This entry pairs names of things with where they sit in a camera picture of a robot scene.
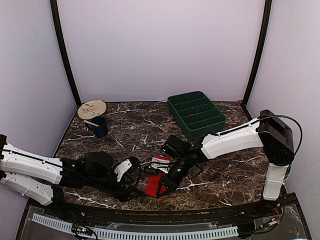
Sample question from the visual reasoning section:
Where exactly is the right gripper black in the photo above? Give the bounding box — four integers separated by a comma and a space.
156, 154, 192, 197

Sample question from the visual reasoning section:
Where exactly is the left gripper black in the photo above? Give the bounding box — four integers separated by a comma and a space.
85, 173, 143, 203

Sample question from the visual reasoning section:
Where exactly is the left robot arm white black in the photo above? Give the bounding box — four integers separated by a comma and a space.
0, 134, 143, 218

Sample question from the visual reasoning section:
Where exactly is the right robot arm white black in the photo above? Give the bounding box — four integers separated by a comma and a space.
155, 109, 296, 217

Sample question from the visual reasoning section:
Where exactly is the dark blue cup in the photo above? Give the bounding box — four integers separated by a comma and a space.
91, 116, 109, 138

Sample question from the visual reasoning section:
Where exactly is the wooden stick in cup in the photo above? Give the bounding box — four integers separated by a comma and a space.
84, 120, 100, 127

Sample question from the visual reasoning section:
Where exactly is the beige floral plate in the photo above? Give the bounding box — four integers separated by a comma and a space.
77, 100, 107, 120

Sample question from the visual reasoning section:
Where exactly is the green compartment tray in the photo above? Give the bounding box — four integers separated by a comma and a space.
167, 91, 227, 140

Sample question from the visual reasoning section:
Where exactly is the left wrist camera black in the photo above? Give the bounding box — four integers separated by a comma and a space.
83, 151, 114, 178

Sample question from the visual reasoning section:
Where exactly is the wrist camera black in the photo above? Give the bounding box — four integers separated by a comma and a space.
83, 151, 114, 178
160, 134, 190, 159

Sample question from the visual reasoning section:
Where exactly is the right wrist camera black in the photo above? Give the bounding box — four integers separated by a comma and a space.
160, 134, 190, 159

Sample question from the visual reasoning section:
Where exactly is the white slotted cable duct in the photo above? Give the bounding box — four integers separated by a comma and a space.
31, 213, 239, 240

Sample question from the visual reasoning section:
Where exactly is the black front rail base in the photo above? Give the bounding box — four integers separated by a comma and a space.
16, 193, 312, 240

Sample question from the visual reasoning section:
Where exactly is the right black frame post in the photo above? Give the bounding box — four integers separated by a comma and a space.
242, 0, 273, 106

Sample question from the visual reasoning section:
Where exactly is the black frame post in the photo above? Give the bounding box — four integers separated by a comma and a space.
242, 0, 273, 106
49, 0, 82, 107

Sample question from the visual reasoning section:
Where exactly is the left black frame post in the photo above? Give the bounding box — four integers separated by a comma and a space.
49, 0, 82, 107

